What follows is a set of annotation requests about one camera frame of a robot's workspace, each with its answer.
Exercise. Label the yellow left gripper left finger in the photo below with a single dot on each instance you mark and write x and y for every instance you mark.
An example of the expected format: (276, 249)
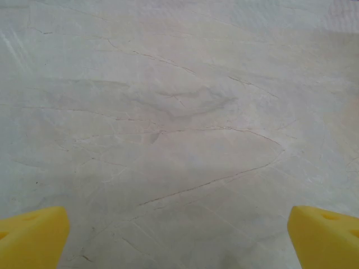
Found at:
(31, 238)

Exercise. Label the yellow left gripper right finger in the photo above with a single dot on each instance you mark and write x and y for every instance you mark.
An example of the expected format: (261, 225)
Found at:
(325, 241)

